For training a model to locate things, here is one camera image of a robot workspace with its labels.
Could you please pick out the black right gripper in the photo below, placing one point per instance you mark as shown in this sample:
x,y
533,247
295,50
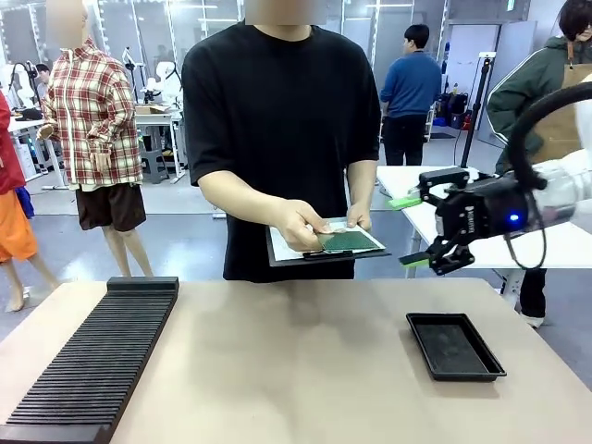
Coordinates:
x,y
485,213

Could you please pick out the green PCB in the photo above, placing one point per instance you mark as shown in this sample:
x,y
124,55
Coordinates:
x,y
353,242

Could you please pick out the black clipboard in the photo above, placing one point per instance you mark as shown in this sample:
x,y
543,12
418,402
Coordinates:
x,y
324,260

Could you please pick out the person's right forearm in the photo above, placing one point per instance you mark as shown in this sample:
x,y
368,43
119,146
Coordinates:
x,y
240,199

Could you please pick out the person's left forearm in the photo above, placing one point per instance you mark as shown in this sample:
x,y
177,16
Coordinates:
x,y
363,185

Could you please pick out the black slotted PCB rack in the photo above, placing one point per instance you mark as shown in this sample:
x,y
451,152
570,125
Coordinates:
x,y
92,361

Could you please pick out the person's left hand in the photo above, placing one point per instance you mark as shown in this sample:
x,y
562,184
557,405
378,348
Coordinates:
x,y
361,215

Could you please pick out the person's right hand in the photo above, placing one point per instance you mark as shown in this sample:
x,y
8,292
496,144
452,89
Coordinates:
x,y
298,226

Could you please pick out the white folding table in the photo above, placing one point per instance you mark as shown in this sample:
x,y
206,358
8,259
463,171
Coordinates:
x,y
416,224

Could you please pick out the black bags pile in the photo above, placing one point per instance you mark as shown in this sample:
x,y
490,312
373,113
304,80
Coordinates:
x,y
455,111

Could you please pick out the black tripod pole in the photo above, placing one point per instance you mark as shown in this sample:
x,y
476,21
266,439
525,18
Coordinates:
x,y
476,106

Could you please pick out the black plastic tray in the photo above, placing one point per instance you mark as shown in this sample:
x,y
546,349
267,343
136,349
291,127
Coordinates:
x,y
455,347

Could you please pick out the person in blue sweater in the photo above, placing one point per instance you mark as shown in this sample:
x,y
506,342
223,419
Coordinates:
x,y
409,88

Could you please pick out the person in black t-shirt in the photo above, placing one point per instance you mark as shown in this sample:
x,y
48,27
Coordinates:
x,y
277,115

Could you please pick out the grey step stool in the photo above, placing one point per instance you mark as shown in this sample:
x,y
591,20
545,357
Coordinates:
x,y
155,159

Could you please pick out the white background desk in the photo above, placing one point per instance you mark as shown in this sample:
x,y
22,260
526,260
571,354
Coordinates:
x,y
157,121

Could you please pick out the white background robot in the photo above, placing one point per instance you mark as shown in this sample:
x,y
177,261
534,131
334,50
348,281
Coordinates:
x,y
166,78

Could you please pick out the cardboard box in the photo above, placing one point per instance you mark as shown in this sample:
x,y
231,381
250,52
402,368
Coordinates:
x,y
150,110

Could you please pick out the mannequin in plaid shirt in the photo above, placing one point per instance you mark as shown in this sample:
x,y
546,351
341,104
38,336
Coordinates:
x,y
92,115

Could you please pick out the white desk with monitor stand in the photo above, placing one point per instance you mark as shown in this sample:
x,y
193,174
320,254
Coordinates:
x,y
32,139

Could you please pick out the seated background person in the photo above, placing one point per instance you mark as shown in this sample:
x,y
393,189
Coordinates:
x,y
43,74

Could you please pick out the mannequin in red and orange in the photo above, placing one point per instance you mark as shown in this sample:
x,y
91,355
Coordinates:
x,y
14,222

